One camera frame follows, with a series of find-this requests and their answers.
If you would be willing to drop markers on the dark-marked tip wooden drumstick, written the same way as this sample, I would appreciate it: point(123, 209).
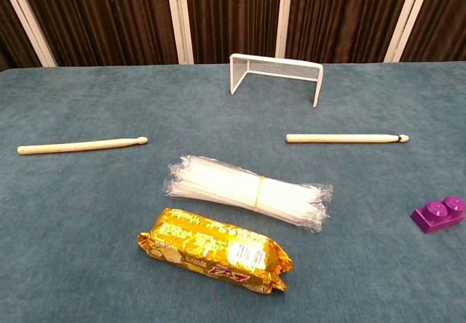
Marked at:
point(346, 138)

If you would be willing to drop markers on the plain-tip wooden drumstick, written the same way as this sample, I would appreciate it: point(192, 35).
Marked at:
point(73, 146)

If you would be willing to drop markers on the bundle of clear-wrapped straws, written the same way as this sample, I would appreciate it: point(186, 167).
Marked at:
point(218, 188)

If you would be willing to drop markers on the yellow rubber band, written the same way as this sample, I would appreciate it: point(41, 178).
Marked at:
point(259, 192)

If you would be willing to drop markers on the white mesh metal goal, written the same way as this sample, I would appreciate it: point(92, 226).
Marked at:
point(255, 66)

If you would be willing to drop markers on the teal velvet tablecloth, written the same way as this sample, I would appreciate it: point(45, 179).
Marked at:
point(145, 119)

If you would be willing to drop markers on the gold foil biscuit packet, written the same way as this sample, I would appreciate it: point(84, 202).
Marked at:
point(204, 246)

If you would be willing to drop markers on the purple toy building brick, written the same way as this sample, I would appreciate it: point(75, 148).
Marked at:
point(433, 215)

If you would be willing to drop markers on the white screen frame post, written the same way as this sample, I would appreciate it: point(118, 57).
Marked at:
point(29, 24)
point(404, 28)
point(284, 17)
point(181, 28)

